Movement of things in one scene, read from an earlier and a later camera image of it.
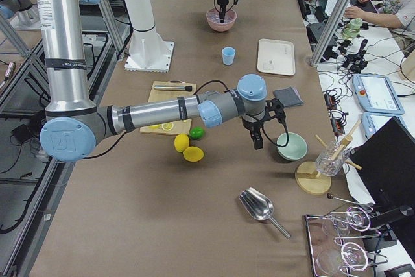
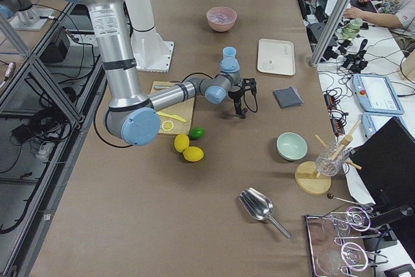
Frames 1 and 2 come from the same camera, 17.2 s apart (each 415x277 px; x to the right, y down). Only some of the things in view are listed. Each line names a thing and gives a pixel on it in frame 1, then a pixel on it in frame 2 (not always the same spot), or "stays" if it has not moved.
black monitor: [387, 160] stays
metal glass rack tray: [337, 244] stays
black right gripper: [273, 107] -> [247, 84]
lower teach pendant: [372, 122] stays
